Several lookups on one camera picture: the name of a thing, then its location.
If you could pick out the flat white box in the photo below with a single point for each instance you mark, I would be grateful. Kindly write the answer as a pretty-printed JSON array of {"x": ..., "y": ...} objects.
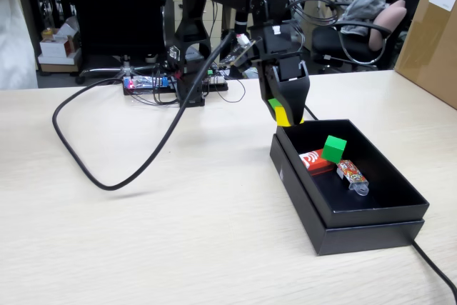
[{"x": 59, "y": 62}]

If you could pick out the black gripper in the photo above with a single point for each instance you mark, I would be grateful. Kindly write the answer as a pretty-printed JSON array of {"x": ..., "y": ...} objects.
[{"x": 278, "y": 42}]

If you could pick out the grey cloth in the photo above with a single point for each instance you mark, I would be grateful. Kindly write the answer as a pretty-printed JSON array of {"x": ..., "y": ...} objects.
[{"x": 364, "y": 8}]

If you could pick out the person in white shirt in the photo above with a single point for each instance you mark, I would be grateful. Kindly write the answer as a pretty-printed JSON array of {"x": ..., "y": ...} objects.
[{"x": 14, "y": 40}]

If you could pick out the green wooden cube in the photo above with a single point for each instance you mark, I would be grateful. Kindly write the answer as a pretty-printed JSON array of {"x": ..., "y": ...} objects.
[{"x": 333, "y": 149}]

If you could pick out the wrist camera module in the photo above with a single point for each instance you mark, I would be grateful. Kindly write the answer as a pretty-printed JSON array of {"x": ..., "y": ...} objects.
[{"x": 239, "y": 51}]

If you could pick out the white box with red side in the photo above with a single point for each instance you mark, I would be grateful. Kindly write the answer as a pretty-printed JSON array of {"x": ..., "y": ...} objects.
[{"x": 53, "y": 46}]

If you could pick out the black monitor with stand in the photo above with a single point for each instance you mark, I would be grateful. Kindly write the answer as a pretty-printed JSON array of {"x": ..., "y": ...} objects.
[{"x": 114, "y": 8}]

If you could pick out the pink cushion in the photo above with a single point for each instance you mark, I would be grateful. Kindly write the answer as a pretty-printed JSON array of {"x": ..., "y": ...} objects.
[{"x": 391, "y": 19}]

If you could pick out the black pole with white bands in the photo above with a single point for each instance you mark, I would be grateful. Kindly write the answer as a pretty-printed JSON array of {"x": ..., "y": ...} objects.
[{"x": 242, "y": 19}]

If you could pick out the large labelled cardboard box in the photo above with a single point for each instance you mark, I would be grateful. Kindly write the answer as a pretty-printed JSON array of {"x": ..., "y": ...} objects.
[{"x": 428, "y": 55}]

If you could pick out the colourful printed usb stick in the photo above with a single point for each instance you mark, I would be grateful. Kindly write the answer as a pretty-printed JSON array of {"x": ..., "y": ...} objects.
[{"x": 351, "y": 173}]

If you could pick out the yellow wooden cube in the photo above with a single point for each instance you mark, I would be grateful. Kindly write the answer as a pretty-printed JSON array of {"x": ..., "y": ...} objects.
[{"x": 283, "y": 117}]

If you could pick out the controller board with red light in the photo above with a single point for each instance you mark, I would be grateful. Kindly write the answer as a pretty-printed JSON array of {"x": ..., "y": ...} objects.
[{"x": 143, "y": 83}]

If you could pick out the black office chair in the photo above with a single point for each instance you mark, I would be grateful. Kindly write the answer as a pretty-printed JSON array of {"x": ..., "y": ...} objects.
[{"x": 328, "y": 39}]

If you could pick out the black cardboard box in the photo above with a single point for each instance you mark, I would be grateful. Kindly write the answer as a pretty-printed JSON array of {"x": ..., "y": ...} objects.
[{"x": 375, "y": 212}]

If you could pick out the black open box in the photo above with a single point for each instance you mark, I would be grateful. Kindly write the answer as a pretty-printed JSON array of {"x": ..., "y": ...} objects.
[{"x": 364, "y": 239}]

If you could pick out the red and white box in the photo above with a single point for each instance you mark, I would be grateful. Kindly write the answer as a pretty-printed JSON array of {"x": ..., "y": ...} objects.
[{"x": 314, "y": 165}]

